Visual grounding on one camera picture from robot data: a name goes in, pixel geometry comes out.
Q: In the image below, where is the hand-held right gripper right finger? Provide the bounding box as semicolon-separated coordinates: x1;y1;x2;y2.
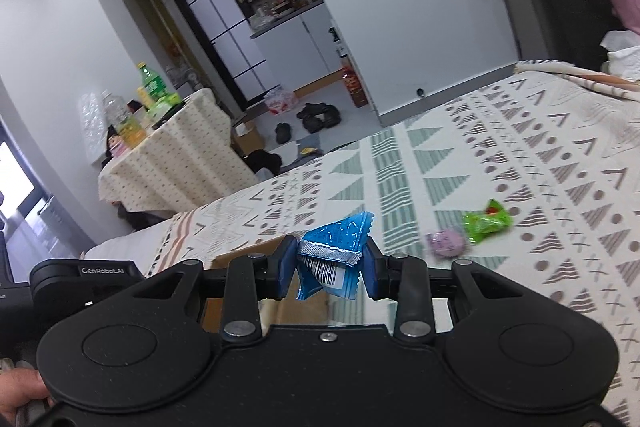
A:
364;241;531;340

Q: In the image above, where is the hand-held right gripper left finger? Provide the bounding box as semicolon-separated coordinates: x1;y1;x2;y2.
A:
117;235;300;341

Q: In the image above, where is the brown cardboard box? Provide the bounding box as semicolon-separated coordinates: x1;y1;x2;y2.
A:
202;237;332;333

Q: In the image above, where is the blue snack packet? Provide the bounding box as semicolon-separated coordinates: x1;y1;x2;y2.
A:
296;211;376;303

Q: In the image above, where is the person's left hand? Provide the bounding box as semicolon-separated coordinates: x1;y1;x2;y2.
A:
0;368;54;414

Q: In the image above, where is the white bed sheet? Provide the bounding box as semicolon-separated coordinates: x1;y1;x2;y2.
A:
85;213;176;268

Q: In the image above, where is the purple snack packet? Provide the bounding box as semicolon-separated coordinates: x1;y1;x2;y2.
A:
425;227;471;260

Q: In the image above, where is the black bag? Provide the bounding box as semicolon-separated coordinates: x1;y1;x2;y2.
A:
247;150;284;176

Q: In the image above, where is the light green snack packet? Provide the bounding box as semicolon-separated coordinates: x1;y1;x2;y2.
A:
462;199;515;245

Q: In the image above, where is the small floor cardboard box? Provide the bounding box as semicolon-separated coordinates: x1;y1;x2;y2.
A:
231;122;264;158

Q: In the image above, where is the pink container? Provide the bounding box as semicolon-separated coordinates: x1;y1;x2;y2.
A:
107;134;131;158

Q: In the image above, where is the bubble wrap sheet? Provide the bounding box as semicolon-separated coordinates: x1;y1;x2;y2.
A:
77;92;109;164

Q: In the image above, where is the side table with cloth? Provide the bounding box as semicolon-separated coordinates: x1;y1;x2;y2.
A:
97;88;258;212

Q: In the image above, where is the yellow liquid bottle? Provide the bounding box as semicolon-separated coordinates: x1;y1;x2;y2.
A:
120;117;149;150

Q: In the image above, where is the red white bottle pack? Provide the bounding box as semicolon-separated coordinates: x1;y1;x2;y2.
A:
264;89;299;116

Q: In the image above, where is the patterned blanket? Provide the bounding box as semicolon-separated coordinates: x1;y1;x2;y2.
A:
82;59;640;427

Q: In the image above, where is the clear plastic bottle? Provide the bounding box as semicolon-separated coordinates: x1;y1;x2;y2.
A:
102;91;134;132

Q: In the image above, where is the red label bottle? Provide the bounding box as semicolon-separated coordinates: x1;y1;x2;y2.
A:
341;64;369;108

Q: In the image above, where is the green carton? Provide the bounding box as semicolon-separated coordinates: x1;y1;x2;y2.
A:
147;93;184;124

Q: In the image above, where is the green bottle yellow cap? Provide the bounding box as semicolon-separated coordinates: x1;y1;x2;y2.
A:
137;62;171;108

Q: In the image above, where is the white kitchen cabinet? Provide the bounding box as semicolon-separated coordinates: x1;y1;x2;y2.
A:
192;0;352;94

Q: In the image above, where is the black framed glass door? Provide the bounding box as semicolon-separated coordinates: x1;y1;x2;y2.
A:
164;0;282;112

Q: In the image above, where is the white crumpled tissue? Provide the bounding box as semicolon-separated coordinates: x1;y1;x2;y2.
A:
600;31;640;80

